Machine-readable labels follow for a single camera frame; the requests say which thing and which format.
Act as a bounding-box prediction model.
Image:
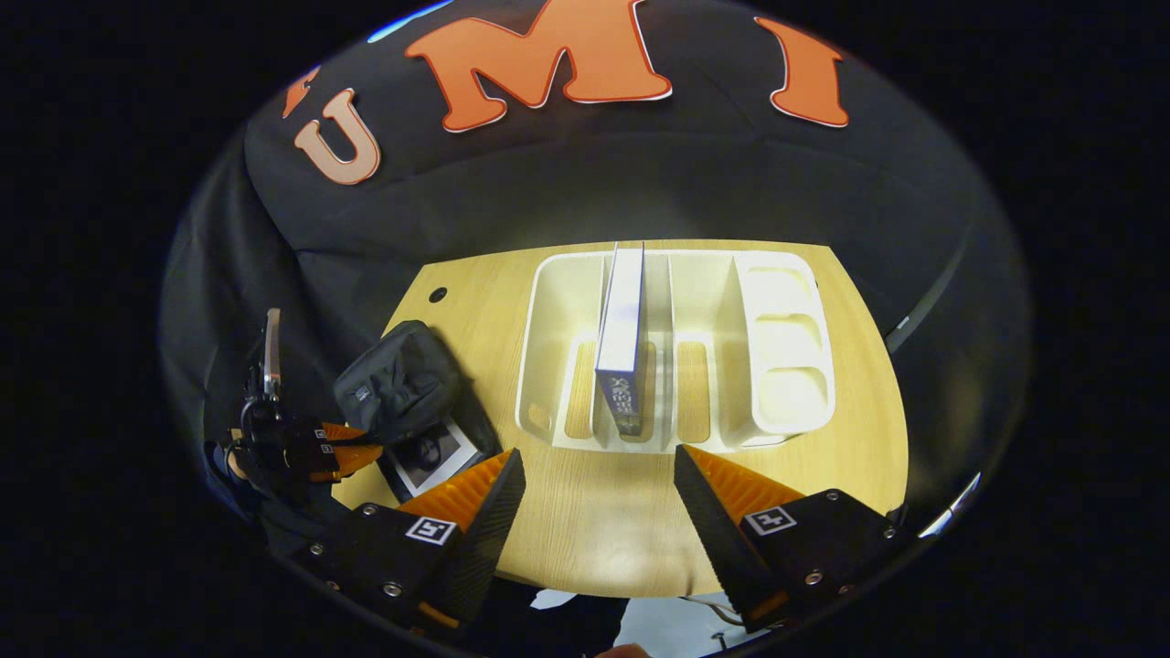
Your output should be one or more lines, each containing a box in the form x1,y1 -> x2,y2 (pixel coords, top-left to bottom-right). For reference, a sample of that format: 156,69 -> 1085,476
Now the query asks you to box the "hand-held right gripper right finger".
673,443 -> 907,634

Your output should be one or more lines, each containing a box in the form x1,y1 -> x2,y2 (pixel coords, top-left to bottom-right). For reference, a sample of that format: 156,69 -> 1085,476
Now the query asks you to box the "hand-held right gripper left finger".
272,446 -> 529,636

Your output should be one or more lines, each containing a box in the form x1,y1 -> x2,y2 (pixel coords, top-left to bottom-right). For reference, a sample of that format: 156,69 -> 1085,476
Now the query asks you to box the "white bookshelf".
516,249 -> 837,455

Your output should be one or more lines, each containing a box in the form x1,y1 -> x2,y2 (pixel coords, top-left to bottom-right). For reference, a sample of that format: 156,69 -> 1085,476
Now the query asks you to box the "black schoolbag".
334,320 -> 504,504

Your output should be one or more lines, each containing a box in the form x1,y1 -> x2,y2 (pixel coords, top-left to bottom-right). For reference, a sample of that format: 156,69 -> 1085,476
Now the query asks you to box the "blue cover book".
594,242 -> 647,438

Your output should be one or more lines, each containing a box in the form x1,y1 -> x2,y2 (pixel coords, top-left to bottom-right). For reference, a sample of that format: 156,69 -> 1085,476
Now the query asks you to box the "portrait cover book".
379,419 -> 481,499

